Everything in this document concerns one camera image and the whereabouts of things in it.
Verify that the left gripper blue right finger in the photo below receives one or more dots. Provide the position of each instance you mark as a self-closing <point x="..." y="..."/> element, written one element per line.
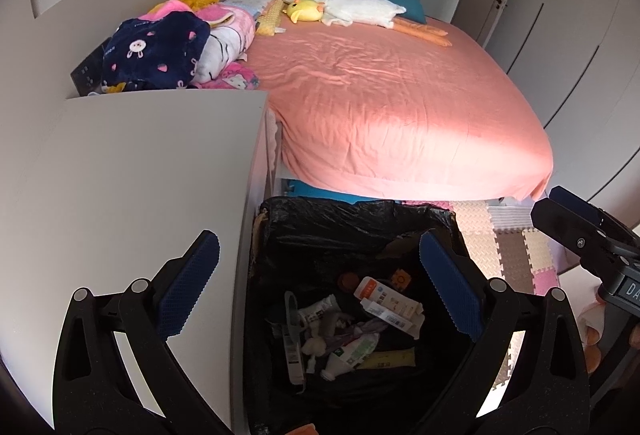
<point x="457" y="295"/>

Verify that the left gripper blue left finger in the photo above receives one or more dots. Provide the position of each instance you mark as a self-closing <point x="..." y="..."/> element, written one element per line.
<point x="180" y="283"/>

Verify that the white cardboard box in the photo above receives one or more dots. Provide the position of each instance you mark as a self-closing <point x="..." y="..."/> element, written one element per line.
<point x="410" y="326"/>

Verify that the yellow snack wrapper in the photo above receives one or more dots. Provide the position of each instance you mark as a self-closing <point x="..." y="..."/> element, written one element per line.
<point x="380" y="360"/>

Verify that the silver foil wrapper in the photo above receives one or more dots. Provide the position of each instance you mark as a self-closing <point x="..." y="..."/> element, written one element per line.
<point x="310" y="315"/>

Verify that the white green milk bottle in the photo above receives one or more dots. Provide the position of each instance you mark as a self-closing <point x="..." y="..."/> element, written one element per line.
<point x="345" y="359"/>

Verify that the white tissue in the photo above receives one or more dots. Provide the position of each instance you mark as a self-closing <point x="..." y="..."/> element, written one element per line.
<point x="314" y="348"/>

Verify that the black trash bag bin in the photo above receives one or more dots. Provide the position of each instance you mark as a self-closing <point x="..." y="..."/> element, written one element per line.
<point x="312" y="249"/>

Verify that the person's right hand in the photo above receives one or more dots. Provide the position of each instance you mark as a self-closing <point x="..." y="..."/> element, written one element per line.
<point x="591" y="327"/>

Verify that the colourful foam floor mat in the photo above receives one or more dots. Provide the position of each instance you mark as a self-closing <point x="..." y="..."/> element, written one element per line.
<point x="501" y="240"/>

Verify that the pink bed sheet mattress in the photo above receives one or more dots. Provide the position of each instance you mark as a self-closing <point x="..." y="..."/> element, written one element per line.
<point x="373" y="112"/>

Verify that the navy bunny blanket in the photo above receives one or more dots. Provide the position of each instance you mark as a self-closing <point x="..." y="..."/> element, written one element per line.
<point x="161" y="54"/>

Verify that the yellow duck plush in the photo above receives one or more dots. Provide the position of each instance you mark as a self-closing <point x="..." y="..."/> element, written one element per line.
<point x="304" y="11"/>

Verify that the white goose plush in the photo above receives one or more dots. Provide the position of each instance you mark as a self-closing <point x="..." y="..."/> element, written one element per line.
<point x="380" y="13"/>

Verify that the black wall socket panel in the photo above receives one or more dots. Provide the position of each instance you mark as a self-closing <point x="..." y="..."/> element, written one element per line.
<point x="87" y="76"/>

